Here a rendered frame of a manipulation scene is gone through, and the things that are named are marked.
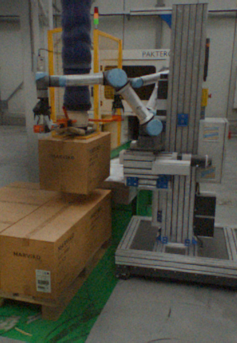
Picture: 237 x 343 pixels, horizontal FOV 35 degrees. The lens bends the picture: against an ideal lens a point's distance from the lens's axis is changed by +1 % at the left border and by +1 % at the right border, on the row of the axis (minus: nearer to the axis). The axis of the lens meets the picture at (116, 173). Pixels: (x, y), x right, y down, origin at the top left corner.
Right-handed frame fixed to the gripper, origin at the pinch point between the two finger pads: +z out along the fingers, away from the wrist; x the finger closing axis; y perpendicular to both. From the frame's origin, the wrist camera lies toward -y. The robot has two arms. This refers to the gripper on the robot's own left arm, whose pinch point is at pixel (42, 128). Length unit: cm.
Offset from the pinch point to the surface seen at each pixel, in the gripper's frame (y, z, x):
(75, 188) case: 30, 50, -10
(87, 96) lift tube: 57, -19, -10
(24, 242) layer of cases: -30, 69, 1
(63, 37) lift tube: 50, -61, 5
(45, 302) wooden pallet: -31, 108, -12
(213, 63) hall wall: 984, -77, -64
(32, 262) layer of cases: -30, 82, -4
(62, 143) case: 29.9, 15.3, 0.1
